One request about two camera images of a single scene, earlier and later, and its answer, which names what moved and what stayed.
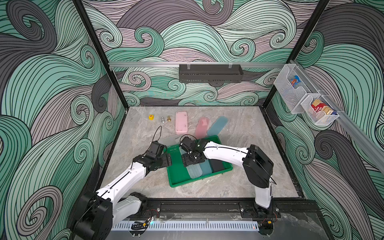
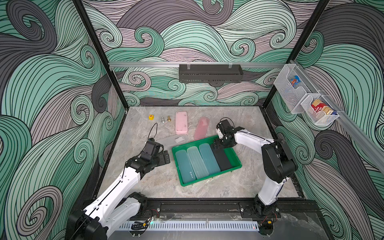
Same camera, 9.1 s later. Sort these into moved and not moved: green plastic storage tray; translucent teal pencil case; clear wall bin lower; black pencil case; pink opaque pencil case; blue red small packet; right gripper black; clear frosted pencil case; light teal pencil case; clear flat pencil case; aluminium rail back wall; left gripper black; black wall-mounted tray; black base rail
Moved: black pencil case; clear frosted pencil case; green plastic storage tray; translucent teal pencil case; light teal pencil case; right gripper black
Not moved: pink opaque pencil case; clear wall bin lower; blue red small packet; aluminium rail back wall; black base rail; left gripper black; black wall-mounted tray; clear flat pencil case
